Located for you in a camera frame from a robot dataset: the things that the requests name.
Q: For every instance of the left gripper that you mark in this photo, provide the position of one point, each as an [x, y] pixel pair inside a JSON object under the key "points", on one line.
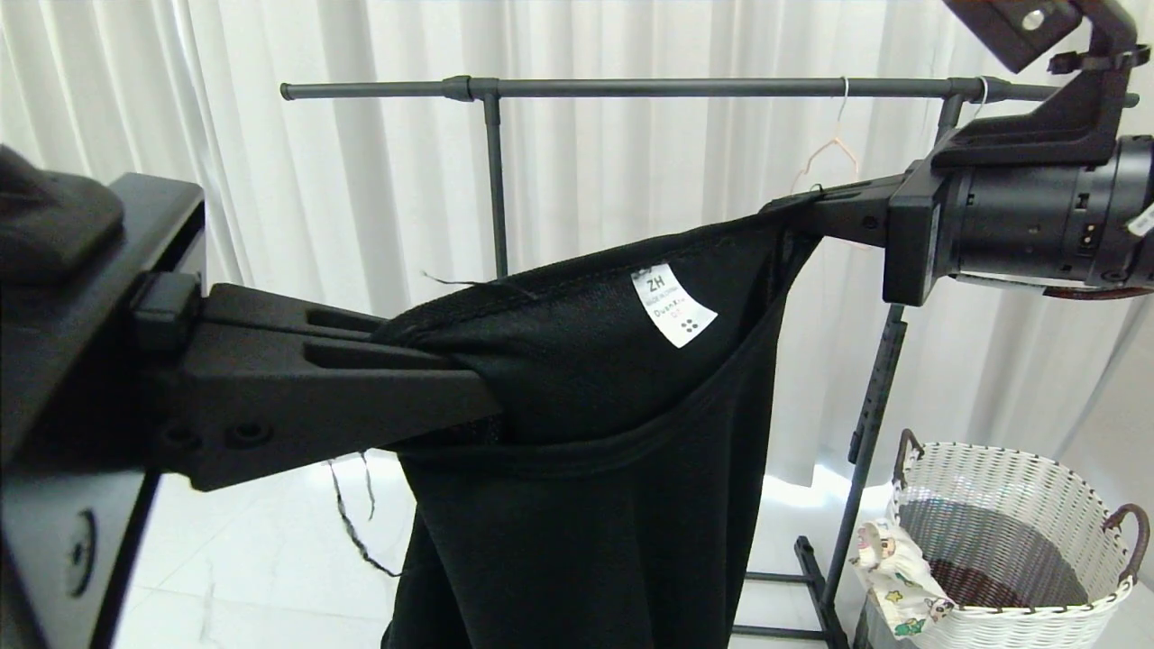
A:
{"points": [[63, 406]]}

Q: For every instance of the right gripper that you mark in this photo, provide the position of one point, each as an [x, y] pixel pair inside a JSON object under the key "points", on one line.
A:
{"points": [[1019, 221]]}

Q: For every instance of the pink clothes hanger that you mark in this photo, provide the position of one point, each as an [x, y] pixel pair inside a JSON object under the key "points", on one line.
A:
{"points": [[984, 90], [843, 108]]}

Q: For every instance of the black garment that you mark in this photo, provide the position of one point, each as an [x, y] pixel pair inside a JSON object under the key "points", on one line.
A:
{"points": [[586, 505]]}

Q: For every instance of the white laundry basket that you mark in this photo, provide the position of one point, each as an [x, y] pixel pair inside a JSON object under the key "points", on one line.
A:
{"points": [[1010, 487]]}

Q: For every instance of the black clothes rack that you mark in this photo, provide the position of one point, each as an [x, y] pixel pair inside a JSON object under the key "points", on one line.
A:
{"points": [[676, 87]]}

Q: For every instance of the cream printed garment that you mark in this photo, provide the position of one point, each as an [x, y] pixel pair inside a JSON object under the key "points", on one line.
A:
{"points": [[902, 586]]}

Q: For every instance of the white curtain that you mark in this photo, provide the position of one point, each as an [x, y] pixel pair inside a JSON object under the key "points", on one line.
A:
{"points": [[631, 180]]}

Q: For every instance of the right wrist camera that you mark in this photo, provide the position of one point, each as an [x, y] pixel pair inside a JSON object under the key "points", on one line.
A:
{"points": [[1073, 117]]}

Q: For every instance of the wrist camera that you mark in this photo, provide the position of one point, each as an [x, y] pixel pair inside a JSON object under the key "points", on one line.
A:
{"points": [[45, 225], [1073, 117]]}

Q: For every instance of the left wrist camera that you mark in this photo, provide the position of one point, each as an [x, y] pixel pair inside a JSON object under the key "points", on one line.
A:
{"points": [[45, 225]]}

